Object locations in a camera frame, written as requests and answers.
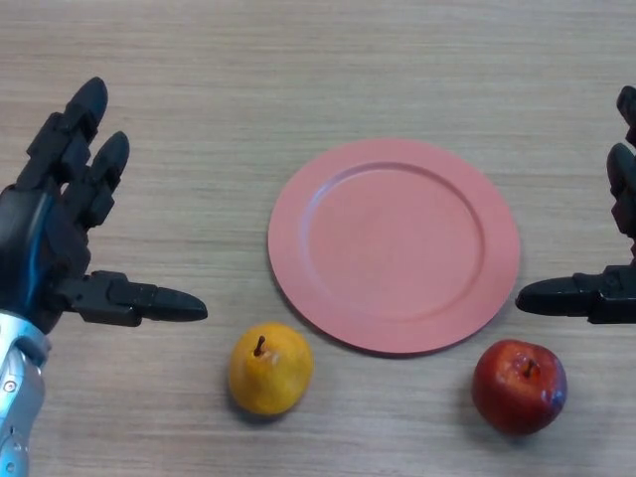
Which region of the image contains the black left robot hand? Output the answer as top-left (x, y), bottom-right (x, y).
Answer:
top-left (0, 77), bottom-right (209, 335)

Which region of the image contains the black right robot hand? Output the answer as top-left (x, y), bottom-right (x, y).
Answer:
top-left (516, 84), bottom-right (636, 325)

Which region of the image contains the yellow pear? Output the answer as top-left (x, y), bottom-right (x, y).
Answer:
top-left (228, 322), bottom-right (315, 416)

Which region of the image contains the pink round plate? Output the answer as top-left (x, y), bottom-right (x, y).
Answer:
top-left (267, 137), bottom-right (522, 358)

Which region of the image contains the red apple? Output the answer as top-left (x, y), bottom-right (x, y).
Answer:
top-left (470, 339), bottom-right (568, 437)

